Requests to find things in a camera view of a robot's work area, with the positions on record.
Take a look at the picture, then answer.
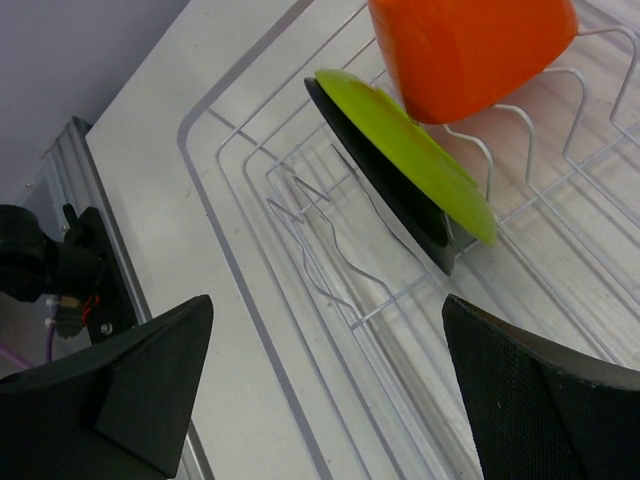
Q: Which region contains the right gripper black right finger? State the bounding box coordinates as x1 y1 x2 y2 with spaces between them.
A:
442 294 639 479

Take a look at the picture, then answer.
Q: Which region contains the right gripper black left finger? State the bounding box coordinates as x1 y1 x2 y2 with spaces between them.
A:
1 295 214 479

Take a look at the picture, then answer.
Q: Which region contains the black plastic plate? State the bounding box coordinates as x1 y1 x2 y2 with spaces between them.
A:
304 77 455 275

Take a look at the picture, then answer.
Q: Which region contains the green plastic plate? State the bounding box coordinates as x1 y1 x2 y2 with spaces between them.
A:
315 68 497 246

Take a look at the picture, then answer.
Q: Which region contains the orange plastic cup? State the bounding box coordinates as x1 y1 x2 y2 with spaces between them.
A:
367 0 579 124

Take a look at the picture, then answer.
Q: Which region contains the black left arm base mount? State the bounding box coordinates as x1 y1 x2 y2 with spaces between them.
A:
63 203 137 344

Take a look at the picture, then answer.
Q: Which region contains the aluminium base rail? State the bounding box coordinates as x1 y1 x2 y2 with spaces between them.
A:
1 117 214 479

